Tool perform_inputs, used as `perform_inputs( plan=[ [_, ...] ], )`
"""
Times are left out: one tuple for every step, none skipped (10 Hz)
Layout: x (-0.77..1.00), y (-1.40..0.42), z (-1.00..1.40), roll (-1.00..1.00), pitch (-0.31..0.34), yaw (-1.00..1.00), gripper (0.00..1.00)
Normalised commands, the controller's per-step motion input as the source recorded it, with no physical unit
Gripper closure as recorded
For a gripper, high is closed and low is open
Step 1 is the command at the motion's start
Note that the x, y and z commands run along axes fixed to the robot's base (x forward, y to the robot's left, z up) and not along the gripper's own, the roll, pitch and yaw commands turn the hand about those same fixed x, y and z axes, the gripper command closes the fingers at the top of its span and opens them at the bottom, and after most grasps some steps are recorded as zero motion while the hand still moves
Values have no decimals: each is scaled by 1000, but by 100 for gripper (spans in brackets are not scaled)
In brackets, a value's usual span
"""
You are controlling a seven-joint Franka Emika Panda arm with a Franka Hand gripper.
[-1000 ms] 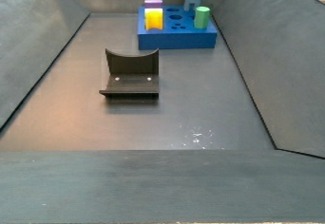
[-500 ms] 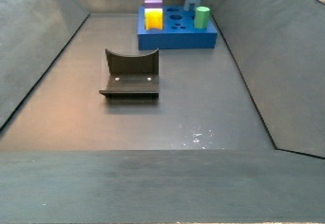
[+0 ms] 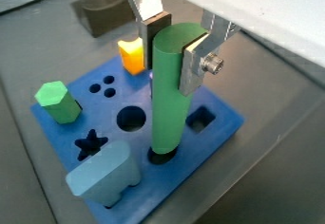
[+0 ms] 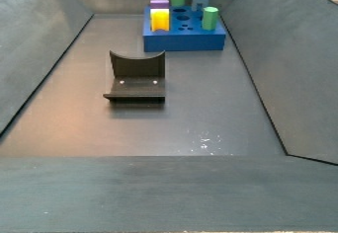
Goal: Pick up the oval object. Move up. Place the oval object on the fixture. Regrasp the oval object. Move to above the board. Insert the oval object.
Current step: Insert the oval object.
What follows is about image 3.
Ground black curved cradle fixture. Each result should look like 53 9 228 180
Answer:
70 0 135 38

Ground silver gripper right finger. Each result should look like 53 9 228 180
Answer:
179 10 239 96

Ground green hexagonal peg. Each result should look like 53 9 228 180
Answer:
34 81 81 124

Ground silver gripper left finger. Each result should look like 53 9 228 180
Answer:
128 0 171 69

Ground yellow notched block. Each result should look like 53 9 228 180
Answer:
117 38 144 75

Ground long green cylinder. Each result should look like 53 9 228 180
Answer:
151 23 206 155

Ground blue peg board block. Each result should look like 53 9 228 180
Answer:
30 57 243 224

